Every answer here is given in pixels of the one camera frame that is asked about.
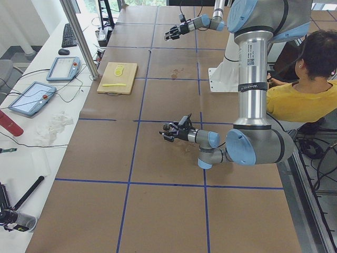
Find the black box with label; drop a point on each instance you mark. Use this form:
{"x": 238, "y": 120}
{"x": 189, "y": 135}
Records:
{"x": 104, "y": 36}

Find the bamboo cutting board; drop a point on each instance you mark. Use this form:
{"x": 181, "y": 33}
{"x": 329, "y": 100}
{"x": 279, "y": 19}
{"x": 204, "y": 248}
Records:
{"x": 127, "y": 77}

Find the yellow plastic knife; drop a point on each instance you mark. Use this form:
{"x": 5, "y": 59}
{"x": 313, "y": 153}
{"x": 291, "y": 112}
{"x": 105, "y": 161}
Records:
{"x": 113, "y": 84}

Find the green wrist watch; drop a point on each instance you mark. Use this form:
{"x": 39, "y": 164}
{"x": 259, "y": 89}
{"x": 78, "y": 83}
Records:
{"x": 7, "y": 150}

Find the far teach pendant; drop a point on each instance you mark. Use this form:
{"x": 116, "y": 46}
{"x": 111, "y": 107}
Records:
{"x": 63, "y": 69}

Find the near teach pendant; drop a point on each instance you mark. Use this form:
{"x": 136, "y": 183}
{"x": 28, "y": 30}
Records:
{"x": 32, "y": 100}

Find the crumpled white tissue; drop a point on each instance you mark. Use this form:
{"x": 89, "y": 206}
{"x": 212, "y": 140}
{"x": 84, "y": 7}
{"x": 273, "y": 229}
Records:
{"x": 46, "y": 133}

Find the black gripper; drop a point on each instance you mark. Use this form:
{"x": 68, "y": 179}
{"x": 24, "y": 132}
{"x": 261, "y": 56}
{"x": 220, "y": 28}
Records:
{"x": 184, "y": 28}
{"x": 182, "y": 134}

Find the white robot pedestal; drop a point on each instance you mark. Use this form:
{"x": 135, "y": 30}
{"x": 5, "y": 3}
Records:
{"x": 225, "y": 78}

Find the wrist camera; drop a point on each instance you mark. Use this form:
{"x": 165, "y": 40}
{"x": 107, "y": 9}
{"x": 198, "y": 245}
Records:
{"x": 182, "y": 18}
{"x": 185, "y": 122}

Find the black computer mouse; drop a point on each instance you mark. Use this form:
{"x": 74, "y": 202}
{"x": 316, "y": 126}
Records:
{"x": 63, "y": 51}

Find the black handheld tool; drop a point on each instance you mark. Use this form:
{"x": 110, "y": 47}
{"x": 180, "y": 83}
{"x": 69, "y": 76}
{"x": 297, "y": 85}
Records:
{"x": 11, "y": 218}

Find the teach pendant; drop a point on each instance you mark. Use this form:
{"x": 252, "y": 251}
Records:
{"x": 32, "y": 100}
{"x": 63, "y": 69}

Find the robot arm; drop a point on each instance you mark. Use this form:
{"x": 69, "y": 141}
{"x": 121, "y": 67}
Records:
{"x": 254, "y": 25}
{"x": 201, "y": 21}

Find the black keyboard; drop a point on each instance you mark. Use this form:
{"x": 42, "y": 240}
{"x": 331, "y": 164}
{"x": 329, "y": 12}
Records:
{"x": 68, "y": 39}

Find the person in yellow shirt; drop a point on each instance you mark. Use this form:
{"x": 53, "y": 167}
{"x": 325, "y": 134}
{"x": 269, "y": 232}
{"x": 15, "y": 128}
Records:
{"x": 313, "y": 96}

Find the aluminium frame post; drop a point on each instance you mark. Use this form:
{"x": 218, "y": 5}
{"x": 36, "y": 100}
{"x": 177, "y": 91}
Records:
{"x": 72, "y": 18}

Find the red thermos bottle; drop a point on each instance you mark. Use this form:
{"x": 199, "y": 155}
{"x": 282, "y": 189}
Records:
{"x": 7, "y": 123}

